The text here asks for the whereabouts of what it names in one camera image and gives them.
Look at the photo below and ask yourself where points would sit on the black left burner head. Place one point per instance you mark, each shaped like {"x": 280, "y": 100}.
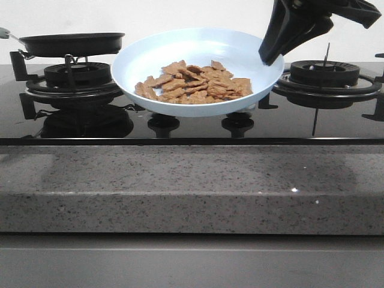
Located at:
{"x": 84, "y": 74}

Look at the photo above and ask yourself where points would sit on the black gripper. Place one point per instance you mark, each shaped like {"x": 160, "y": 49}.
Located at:
{"x": 293, "y": 23}

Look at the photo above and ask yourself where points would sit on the silver right stove knob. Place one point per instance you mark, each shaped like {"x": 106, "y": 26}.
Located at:
{"x": 244, "y": 110}

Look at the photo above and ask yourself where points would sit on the black pan support grate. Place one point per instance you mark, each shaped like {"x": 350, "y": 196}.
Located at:
{"x": 36, "y": 86}
{"x": 364, "y": 87}

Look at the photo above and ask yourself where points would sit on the brown meat slices pile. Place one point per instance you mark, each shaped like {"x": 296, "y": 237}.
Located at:
{"x": 180, "y": 83}

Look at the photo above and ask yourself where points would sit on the grey cabinet drawer front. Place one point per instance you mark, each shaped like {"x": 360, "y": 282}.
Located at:
{"x": 190, "y": 261}

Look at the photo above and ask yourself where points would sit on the black right pan support grate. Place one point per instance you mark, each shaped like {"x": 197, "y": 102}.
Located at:
{"x": 364, "y": 87}

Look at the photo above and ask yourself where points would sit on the black glass gas hob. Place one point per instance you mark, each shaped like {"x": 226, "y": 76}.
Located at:
{"x": 275, "y": 121}

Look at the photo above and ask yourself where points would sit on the silver left stove knob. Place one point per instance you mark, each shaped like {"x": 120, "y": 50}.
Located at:
{"x": 156, "y": 113}

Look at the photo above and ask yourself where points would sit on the black frying pan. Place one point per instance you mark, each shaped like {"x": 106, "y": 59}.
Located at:
{"x": 80, "y": 44}

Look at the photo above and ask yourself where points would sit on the black burner head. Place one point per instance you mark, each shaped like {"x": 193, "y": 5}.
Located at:
{"x": 332, "y": 73}
{"x": 84, "y": 74}

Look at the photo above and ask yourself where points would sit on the silver stove knob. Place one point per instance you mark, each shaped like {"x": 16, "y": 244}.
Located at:
{"x": 156, "y": 113}
{"x": 244, "y": 110}

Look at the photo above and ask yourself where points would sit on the light blue plate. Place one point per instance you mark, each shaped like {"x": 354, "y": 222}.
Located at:
{"x": 237, "y": 51}

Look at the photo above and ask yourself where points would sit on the black left pan support grate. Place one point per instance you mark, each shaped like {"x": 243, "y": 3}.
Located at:
{"x": 36, "y": 86}

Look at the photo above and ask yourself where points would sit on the black right burner head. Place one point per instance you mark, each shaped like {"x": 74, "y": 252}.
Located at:
{"x": 332, "y": 73}

